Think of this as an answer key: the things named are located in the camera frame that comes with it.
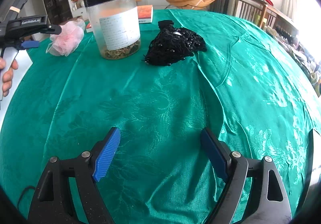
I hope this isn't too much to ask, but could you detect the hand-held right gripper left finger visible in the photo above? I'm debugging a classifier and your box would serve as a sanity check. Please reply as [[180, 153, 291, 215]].
[[27, 127, 121, 224]]

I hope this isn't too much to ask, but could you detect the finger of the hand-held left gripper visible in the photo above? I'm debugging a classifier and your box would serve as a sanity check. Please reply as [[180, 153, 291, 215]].
[[40, 24, 62, 35], [17, 40, 40, 50]]

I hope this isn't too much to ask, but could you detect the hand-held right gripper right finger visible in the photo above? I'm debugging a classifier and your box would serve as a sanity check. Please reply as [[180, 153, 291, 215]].
[[200, 127, 293, 224]]

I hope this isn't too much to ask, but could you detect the pink bath pouf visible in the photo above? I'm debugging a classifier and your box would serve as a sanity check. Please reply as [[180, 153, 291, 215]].
[[46, 18, 86, 57]]

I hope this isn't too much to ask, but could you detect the person's left hand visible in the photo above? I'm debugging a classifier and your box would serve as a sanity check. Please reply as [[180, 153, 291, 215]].
[[0, 57, 19, 98]]

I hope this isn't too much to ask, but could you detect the clear jar with black lid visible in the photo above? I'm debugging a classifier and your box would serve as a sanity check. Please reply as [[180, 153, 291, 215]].
[[83, 0, 142, 60]]

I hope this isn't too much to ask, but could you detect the green patterned tablecloth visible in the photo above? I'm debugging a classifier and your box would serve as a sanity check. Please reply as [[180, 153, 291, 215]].
[[0, 8, 321, 224]]

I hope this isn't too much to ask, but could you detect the orange book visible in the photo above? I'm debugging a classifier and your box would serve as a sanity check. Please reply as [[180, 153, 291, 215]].
[[85, 5, 154, 33]]

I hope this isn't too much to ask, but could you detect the pile of assorted clutter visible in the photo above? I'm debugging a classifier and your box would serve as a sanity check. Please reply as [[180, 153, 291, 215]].
[[266, 23, 321, 96]]

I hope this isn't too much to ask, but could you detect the dark wooden chair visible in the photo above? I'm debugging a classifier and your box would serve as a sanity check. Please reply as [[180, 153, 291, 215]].
[[266, 3, 299, 36], [236, 0, 267, 25]]

